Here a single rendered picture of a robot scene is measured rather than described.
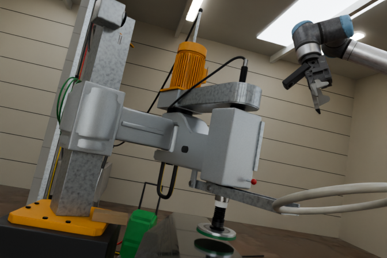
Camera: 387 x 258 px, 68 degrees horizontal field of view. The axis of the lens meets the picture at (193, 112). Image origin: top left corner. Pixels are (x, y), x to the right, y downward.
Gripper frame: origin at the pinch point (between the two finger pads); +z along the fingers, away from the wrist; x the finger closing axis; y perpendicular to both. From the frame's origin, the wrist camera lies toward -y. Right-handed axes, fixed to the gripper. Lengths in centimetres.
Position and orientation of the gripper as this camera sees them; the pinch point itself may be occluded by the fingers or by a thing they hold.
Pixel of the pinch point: (316, 106)
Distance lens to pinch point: 112.4
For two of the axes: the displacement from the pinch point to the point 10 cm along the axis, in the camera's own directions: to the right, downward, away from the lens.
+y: 9.1, -2.2, -3.6
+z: 0.4, 8.9, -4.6
